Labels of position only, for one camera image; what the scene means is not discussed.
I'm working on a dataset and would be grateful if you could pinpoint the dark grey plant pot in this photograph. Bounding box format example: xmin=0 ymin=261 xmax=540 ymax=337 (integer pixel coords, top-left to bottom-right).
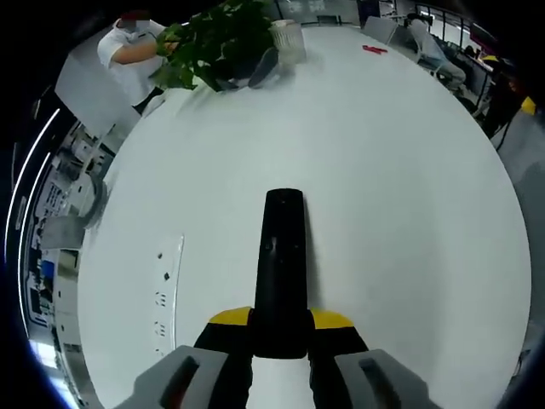
xmin=248 ymin=46 xmax=281 ymax=89

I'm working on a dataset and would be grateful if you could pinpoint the black remote control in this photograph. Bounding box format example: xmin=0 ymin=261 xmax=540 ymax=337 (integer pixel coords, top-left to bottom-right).
xmin=253 ymin=187 xmax=308 ymax=360

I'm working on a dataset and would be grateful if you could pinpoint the grey office chair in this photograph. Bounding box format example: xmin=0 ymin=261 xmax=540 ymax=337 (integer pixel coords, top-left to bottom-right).
xmin=361 ymin=15 xmax=400 ymax=46
xmin=42 ymin=173 xmax=108 ymax=251

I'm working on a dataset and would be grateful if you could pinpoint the white table socket panel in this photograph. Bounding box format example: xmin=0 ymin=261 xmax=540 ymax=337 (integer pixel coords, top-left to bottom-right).
xmin=152 ymin=233 xmax=186 ymax=358

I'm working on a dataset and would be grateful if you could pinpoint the ceiling light strip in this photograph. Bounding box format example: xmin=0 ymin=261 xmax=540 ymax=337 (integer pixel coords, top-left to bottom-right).
xmin=8 ymin=108 xmax=61 ymax=239

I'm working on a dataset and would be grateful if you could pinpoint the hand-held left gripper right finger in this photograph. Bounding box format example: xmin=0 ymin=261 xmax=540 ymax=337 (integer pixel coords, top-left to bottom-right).
xmin=306 ymin=306 xmax=432 ymax=409

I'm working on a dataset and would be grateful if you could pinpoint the white ribbed plant pot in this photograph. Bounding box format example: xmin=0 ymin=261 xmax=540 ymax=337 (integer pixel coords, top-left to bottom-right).
xmin=267 ymin=19 xmax=307 ymax=66

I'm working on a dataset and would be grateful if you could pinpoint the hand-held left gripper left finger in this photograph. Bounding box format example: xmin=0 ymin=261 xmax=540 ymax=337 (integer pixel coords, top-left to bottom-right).
xmin=113 ymin=305 xmax=256 ymax=409

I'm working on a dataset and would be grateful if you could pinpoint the green potted plant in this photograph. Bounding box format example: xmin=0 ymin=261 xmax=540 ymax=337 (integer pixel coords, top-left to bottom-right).
xmin=152 ymin=0 xmax=281 ymax=93

